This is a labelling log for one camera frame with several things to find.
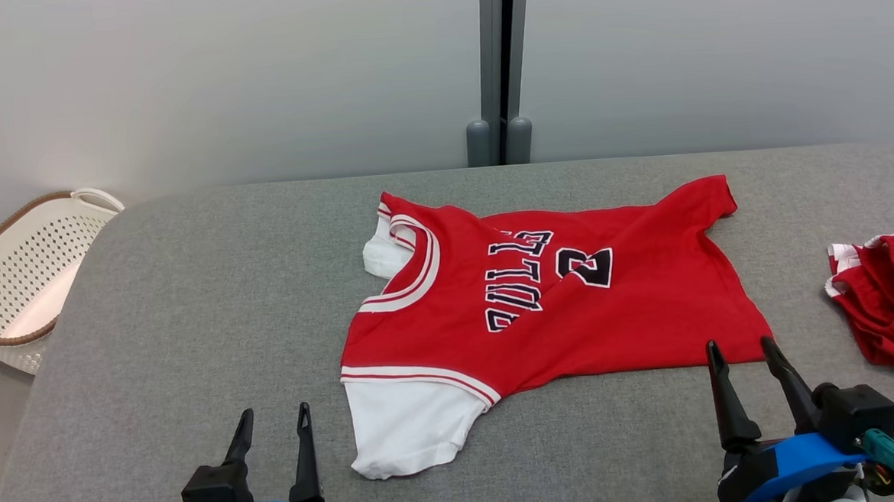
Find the grey post foot cap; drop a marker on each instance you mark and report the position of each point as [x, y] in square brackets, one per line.
[478, 144]
[519, 141]

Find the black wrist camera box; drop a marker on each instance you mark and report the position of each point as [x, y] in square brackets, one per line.
[857, 413]
[215, 489]

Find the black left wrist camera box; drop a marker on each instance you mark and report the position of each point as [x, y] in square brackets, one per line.
[215, 489]

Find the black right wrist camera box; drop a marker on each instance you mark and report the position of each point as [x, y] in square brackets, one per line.
[857, 413]

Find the red shorts with white trim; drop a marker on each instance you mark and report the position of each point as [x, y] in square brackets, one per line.
[893, 304]

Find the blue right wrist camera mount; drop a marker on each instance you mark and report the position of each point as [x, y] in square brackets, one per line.
[810, 458]

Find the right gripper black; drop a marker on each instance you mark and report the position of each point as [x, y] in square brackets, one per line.
[745, 472]

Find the red jersey with white sleeves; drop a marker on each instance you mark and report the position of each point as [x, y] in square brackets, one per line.
[573, 313]

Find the grey partition post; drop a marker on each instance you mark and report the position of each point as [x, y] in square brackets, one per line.
[491, 42]

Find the white perforated laundry basket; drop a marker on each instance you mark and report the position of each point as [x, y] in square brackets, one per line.
[20, 273]

